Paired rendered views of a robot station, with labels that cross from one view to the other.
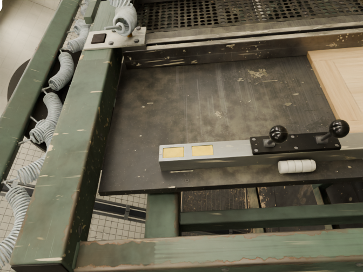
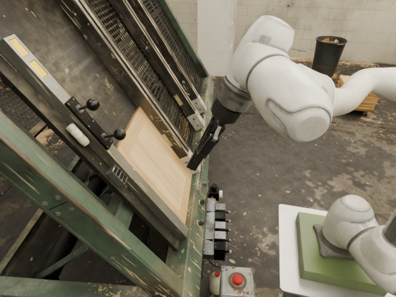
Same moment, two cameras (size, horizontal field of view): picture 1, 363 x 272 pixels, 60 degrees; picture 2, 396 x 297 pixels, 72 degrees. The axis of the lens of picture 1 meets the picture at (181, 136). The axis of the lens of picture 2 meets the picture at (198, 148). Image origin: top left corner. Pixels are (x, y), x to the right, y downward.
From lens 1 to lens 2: 0.27 m
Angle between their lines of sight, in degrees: 40
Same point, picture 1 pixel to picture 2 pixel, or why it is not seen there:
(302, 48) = (139, 102)
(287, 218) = not seen: hidden behind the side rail
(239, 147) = (60, 93)
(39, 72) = not seen: outside the picture
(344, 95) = (132, 138)
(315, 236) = (52, 164)
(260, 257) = (10, 141)
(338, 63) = (144, 126)
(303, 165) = (82, 137)
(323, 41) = (149, 111)
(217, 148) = (48, 78)
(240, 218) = not seen: hidden behind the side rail
